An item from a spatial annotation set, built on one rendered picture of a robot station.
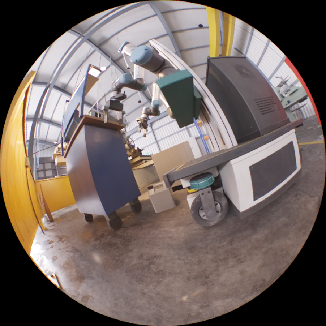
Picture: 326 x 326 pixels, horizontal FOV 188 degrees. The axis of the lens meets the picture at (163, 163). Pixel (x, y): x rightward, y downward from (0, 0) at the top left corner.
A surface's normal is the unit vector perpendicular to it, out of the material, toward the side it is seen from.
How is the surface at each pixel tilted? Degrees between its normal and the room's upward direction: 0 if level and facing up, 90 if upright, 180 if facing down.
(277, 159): 90
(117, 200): 90
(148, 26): 169
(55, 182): 90
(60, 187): 90
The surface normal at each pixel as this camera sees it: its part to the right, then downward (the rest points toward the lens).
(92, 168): 0.87, -0.33
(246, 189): -0.28, 0.05
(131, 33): 0.28, 0.93
